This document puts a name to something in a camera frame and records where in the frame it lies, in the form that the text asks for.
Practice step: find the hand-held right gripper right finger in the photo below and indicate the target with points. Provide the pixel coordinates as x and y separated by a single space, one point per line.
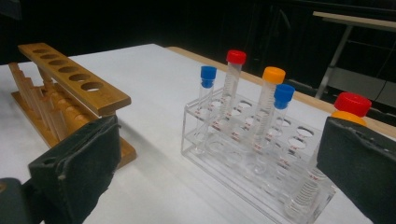
364 165

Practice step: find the grey metal-framed desk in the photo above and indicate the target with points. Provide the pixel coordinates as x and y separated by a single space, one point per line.
342 18

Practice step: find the wide red cap test tube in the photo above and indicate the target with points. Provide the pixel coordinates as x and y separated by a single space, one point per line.
352 104

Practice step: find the blue cap test tube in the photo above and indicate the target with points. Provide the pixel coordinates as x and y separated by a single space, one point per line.
284 95
208 73

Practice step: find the slim red cap test tube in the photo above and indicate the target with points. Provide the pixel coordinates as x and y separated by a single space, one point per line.
236 57

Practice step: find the clear acrylic tube rack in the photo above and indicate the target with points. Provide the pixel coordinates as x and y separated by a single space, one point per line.
291 137

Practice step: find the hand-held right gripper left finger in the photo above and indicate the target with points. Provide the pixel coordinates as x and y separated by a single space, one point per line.
81 165

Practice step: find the labelled orange cap test tube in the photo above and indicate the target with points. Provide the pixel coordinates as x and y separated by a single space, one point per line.
347 118

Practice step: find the wooden tube rack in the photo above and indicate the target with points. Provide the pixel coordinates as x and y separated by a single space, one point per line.
93 96

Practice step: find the black curtain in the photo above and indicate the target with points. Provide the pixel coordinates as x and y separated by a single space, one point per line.
186 21

